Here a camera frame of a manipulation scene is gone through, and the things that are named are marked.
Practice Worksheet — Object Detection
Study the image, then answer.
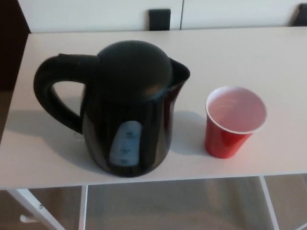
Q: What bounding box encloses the dark brown wooden panel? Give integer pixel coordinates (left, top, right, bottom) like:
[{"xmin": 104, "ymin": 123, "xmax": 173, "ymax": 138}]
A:
[{"xmin": 0, "ymin": 0, "xmax": 32, "ymax": 92}]

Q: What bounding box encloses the white table leg frame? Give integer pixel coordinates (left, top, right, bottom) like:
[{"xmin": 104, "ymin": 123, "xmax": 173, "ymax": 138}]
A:
[{"xmin": 6, "ymin": 188, "xmax": 55, "ymax": 230}]

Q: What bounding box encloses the red plastic cup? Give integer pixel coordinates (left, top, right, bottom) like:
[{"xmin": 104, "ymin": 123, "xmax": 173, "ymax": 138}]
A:
[{"xmin": 204, "ymin": 86, "xmax": 268, "ymax": 159}]

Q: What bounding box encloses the black electric kettle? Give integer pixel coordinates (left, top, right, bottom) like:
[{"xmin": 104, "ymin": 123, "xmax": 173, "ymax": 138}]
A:
[{"xmin": 33, "ymin": 40, "xmax": 191, "ymax": 178}]

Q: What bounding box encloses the grey mesh under-table shelf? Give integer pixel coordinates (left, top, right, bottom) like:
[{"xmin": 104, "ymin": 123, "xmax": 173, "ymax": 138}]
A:
[{"xmin": 79, "ymin": 176, "xmax": 280, "ymax": 230}]

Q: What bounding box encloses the black cabinet handle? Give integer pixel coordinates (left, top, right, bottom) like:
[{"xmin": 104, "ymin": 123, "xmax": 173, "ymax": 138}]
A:
[
  {"xmin": 292, "ymin": 10, "xmax": 307, "ymax": 27},
  {"xmin": 148, "ymin": 9, "xmax": 171, "ymax": 31}
]

